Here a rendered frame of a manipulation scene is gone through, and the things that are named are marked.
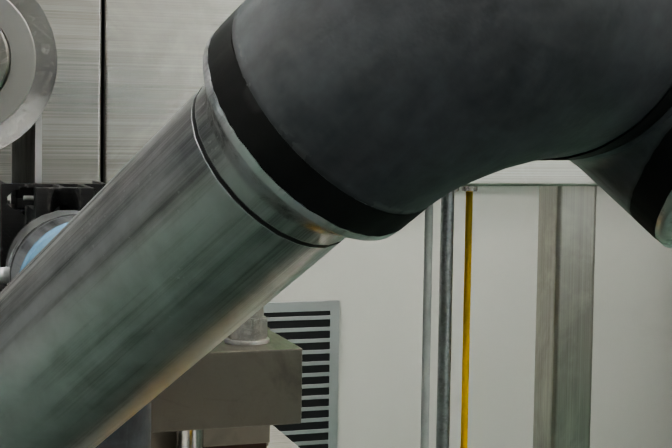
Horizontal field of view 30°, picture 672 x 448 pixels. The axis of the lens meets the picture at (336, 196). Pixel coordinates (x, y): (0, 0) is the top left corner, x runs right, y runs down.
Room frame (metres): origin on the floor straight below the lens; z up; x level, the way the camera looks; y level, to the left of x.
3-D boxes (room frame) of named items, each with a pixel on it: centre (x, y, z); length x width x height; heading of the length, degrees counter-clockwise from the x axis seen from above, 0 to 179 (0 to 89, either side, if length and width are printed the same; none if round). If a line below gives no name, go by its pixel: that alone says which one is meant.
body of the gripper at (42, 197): (0.84, 0.19, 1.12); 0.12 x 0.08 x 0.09; 19
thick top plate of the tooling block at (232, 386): (1.14, 0.16, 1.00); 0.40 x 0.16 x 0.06; 19
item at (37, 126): (1.07, 0.26, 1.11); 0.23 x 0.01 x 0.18; 19
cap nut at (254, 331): (1.00, 0.07, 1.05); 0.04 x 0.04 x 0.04
